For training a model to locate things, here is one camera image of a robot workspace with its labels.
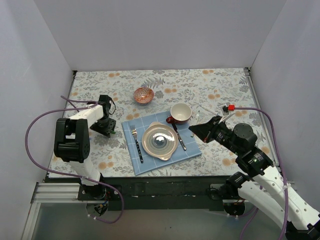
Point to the white green-tipped marker pen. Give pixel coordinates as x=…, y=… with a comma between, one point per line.
x=196, y=118

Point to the blue checked placemat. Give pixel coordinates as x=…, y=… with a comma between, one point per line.
x=151, y=163

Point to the red patterned bowl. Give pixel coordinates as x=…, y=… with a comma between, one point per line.
x=143, y=95

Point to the cream grey plate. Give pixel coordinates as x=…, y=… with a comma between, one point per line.
x=159, y=141

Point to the floral patterned tablecloth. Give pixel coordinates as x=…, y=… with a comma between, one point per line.
x=210, y=88

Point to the silver patterned knife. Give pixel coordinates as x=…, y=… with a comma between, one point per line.
x=179, y=137

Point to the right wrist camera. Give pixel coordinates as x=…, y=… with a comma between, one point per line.
x=227, y=112

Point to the red white cup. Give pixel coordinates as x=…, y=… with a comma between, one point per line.
x=180, y=113

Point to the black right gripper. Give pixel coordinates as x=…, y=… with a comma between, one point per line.
x=212, y=129

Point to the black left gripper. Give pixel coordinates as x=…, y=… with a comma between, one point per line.
x=102, y=125

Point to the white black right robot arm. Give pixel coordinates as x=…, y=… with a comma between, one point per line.
x=259, y=180

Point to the silver fork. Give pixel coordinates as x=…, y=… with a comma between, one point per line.
x=135, y=136

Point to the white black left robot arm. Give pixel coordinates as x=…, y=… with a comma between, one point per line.
x=72, y=142

